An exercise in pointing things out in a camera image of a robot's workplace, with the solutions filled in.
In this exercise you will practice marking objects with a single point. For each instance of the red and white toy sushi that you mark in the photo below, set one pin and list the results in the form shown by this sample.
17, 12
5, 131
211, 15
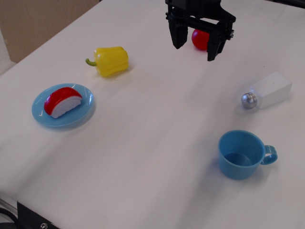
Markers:
61, 101

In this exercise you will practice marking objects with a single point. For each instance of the blue plastic cup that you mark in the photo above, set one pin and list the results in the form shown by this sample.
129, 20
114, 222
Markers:
240, 153

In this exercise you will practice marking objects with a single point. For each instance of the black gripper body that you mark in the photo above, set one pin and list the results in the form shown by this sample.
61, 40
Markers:
203, 15

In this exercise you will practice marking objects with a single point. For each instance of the light blue plastic plate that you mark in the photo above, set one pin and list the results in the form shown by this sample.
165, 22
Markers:
74, 117

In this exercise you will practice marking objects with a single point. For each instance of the yellow toy bell pepper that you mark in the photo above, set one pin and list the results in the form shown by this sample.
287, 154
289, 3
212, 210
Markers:
109, 61

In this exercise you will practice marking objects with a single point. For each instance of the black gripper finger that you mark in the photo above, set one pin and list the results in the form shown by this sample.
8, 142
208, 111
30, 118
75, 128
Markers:
215, 45
179, 33

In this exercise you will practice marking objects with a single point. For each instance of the red toy ball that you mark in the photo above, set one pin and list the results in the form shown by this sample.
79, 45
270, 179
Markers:
200, 39

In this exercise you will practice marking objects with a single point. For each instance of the black corner bracket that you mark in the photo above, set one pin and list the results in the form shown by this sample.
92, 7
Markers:
32, 220

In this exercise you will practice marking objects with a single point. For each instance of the white salt shaker silver cap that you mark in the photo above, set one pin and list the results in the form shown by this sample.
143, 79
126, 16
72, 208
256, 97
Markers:
268, 91

